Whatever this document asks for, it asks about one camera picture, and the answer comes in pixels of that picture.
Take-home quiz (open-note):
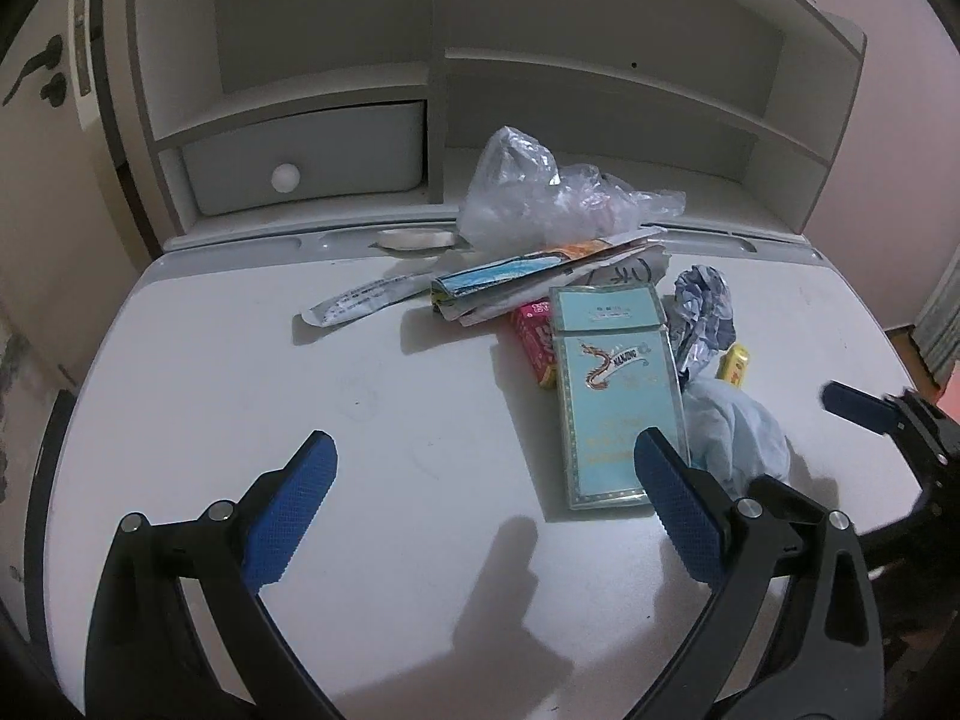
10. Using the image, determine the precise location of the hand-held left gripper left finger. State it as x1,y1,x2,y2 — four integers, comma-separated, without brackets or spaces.
84,430,338,720

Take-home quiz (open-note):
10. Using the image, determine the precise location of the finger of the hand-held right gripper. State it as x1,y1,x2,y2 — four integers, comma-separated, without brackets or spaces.
821,381,914,437

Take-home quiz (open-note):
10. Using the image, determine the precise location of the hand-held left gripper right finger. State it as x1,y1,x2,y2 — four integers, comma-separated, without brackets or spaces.
634,426,886,720

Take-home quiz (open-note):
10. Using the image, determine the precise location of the light blue tissue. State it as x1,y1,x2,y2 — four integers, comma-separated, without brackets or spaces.
679,377,792,488

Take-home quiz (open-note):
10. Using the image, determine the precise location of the small yellow packet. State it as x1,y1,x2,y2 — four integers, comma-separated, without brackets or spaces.
716,343,753,385

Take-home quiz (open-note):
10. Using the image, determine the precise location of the teal cigarette box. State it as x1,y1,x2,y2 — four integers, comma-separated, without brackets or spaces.
549,285,691,512

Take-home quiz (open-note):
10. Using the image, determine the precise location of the silver foil wrapper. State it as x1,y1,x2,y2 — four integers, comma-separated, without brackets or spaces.
671,264,740,380

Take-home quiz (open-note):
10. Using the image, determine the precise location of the long white paper wrapper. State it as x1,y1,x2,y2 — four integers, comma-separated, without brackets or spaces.
302,274,437,327

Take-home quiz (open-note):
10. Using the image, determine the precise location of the pink snack packet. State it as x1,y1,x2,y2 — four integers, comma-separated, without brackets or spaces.
512,300,560,389

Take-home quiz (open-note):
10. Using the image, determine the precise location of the white handwritten paper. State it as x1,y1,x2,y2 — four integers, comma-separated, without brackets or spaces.
555,236,672,295

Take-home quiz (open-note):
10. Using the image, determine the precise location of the pile of wrappers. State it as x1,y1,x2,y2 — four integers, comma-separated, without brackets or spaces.
431,240,623,327

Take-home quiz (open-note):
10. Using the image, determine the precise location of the clear plastic bag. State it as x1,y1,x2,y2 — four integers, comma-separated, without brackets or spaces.
457,126,687,248

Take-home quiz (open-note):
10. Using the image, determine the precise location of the grey pleated curtain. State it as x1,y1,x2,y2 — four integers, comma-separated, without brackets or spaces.
910,246,960,385

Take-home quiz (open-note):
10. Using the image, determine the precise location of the white desk drawer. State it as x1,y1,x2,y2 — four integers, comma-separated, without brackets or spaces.
182,100,428,216

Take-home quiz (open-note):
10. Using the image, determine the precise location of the cream door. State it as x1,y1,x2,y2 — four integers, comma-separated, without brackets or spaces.
0,0,167,406

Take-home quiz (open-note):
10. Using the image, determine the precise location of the white desk hutch shelf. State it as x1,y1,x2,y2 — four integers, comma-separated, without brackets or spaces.
127,0,867,260

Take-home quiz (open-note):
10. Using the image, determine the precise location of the black door handle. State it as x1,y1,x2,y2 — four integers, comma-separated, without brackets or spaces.
2,36,67,107

